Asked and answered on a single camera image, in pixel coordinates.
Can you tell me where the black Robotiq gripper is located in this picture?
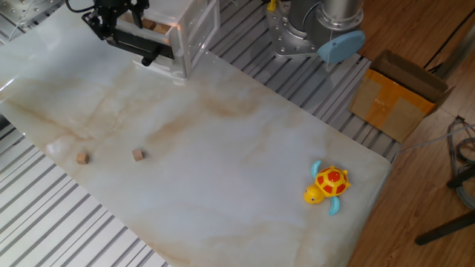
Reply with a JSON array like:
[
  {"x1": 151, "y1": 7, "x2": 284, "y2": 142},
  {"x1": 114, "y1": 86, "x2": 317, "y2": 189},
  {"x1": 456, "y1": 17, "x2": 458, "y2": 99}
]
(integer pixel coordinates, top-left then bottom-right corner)
[{"x1": 81, "y1": 0, "x2": 151, "y2": 41}]

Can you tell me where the white plastic drawer cabinet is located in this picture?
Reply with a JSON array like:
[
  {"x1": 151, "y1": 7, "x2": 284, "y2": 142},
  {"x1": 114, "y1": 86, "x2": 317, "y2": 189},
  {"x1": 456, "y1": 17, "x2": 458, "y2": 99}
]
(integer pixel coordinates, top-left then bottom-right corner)
[{"x1": 133, "y1": 0, "x2": 223, "y2": 81}]

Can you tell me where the aluminium plate with screws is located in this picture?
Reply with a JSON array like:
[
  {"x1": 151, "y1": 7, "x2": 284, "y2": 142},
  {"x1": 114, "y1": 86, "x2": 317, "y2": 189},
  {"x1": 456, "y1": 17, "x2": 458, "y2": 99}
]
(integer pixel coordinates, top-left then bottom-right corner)
[{"x1": 0, "y1": 0, "x2": 64, "y2": 30}]

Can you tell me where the marble pattern table board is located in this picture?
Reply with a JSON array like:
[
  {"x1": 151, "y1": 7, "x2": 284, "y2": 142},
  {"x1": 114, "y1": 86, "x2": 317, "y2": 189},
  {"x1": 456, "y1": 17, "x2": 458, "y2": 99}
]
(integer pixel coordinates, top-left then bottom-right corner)
[{"x1": 0, "y1": 0, "x2": 393, "y2": 267}]

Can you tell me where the white zip tie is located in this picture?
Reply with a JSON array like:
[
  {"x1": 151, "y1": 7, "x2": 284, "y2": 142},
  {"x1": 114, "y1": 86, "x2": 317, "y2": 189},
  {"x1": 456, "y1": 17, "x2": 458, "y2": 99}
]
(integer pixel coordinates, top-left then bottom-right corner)
[{"x1": 325, "y1": 31, "x2": 334, "y2": 73}]

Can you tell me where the yellow orange turtle toy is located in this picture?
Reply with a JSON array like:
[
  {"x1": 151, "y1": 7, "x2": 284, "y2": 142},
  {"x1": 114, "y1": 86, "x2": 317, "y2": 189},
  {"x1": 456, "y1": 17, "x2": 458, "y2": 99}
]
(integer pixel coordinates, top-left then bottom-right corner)
[{"x1": 303, "y1": 159, "x2": 352, "y2": 217}]

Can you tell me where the open cardboard box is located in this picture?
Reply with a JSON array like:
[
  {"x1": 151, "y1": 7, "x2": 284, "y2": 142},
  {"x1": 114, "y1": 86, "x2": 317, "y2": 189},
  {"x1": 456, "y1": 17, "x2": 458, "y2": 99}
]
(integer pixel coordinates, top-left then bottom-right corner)
[{"x1": 348, "y1": 49, "x2": 456, "y2": 145}]

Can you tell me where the short black stand leg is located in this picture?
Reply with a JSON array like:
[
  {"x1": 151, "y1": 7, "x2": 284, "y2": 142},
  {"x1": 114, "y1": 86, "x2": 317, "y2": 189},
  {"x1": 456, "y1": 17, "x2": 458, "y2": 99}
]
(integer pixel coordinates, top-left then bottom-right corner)
[{"x1": 447, "y1": 165, "x2": 475, "y2": 189}]

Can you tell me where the long black stand leg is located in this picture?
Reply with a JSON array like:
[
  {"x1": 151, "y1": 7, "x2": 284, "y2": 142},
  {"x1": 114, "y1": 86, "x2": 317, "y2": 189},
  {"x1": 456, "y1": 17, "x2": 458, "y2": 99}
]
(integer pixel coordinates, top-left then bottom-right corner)
[{"x1": 414, "y1": 210, "x2": 475, "y2": 246}]

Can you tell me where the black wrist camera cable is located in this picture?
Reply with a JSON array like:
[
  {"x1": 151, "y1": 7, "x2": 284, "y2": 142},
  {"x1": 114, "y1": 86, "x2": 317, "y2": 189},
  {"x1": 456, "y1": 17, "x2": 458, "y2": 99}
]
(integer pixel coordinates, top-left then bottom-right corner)
[{"x1": 65, "y1": 0, "x2": 96, "y2": 14}]

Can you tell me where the thin white floor cable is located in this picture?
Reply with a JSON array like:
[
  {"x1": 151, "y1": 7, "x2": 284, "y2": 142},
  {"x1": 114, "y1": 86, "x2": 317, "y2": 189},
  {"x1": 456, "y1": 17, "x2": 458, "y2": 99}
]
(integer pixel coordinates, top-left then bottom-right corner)
[{"x1": 399, "y1": 124, "x2": 475, "y2": 155}]

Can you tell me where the grey floor cable bundle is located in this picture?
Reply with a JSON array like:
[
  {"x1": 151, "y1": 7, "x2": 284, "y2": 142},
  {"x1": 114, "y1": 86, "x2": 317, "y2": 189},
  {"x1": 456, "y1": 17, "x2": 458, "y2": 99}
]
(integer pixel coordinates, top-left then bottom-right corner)
[{"x1": 447, "y1": 116, "x2": 475, "y2": 211}]

